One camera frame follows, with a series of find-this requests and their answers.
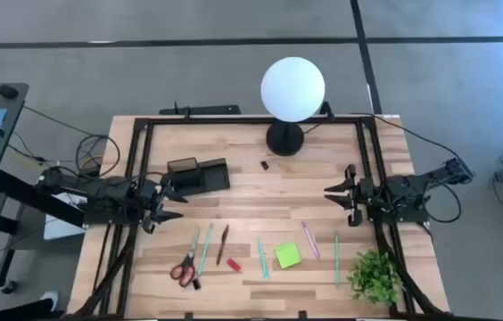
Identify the black power strip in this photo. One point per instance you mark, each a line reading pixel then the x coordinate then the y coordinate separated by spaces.
pixel 200 109

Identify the brown pen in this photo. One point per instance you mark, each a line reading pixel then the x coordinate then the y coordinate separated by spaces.
pixel 222 245

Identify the black computer mouse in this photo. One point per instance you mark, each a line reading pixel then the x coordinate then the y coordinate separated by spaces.
pixel 7 91

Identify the grey side desk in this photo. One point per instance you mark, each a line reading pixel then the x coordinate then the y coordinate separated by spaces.
pixel 15 111

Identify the black binder clip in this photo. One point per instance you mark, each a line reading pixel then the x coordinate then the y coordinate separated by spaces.
pixel 196 284
pixel 265 165

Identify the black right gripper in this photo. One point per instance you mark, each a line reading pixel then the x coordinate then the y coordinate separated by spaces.
pixel 365 194

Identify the white paper box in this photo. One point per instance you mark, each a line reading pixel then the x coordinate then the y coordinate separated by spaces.
pixel 62 227

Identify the black aluminium table frame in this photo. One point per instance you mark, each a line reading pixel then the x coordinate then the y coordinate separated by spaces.
pixel 251 120

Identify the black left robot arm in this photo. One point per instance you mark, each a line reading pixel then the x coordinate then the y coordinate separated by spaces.
pixel 100 191

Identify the person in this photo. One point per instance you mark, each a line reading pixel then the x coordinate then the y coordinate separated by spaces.
pixel 19 312

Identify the black mesh desk organizer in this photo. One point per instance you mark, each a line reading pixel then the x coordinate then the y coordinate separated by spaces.
pixel 207 176

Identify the white globe table lamp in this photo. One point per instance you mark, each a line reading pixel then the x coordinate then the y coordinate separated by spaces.
pixel 292 89

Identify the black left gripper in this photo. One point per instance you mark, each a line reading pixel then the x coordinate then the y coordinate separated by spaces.
pixel 149 200

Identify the red eraser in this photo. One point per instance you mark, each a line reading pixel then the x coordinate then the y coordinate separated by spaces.
pixel 234 265

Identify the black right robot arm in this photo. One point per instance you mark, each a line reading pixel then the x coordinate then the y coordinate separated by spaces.
pixel 412 189

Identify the green artificial plant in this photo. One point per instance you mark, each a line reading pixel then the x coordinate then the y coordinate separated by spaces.
pixel 374 278

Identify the purple pen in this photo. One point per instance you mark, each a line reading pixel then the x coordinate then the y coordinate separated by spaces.
pixel 310 241

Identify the black caster wheel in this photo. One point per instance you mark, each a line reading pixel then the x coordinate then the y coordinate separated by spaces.
pixel 9 286

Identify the green sticky note pad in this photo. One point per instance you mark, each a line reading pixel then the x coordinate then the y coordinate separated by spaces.
pixel 288 255

